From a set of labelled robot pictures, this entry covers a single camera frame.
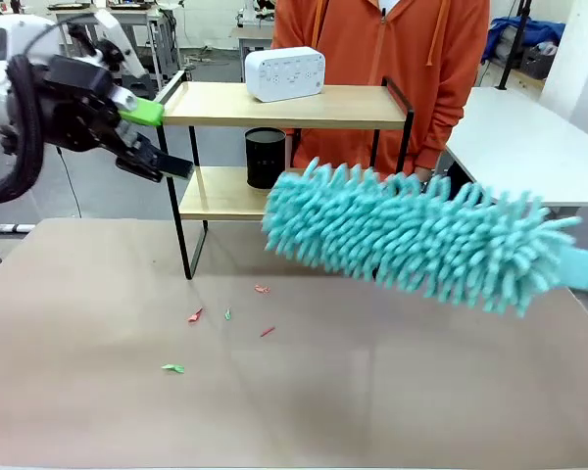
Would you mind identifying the thin black cable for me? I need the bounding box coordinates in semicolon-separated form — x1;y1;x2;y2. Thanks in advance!
56;145;83;219

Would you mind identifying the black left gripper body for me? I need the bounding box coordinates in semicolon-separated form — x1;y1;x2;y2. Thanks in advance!
41;85;128;153

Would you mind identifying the person's orange hoodie torso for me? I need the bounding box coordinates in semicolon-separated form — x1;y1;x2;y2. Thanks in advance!
271;0;491;185

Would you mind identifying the white side table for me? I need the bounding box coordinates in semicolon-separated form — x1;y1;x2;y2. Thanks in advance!
440;86;588;210

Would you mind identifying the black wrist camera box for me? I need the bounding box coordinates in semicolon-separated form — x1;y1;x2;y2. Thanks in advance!
43;54;114;97

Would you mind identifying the black stand pole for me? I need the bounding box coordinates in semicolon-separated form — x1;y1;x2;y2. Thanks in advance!
497;0;533;91

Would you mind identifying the person's left forearm orange sleeve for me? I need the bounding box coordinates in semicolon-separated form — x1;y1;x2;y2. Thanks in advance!
414;58;491;173

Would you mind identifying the black mesh pen cup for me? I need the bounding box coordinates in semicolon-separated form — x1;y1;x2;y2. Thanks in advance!
244;126;288;190

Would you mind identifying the grey background workbench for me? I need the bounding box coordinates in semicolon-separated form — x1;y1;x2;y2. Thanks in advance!
43;2;182;77

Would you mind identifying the black corrugated cable sleeve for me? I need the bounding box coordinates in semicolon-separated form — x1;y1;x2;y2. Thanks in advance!
0;53;46;205

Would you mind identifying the black frame wooden shelf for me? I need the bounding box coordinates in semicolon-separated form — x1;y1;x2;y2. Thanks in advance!
154;70;416;281

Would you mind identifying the teal microfibre duster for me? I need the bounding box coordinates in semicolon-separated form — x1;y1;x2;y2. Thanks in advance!
260;156;588;319

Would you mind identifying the blue cloth pile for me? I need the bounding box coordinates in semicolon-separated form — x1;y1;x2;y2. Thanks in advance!
484;15;567;65

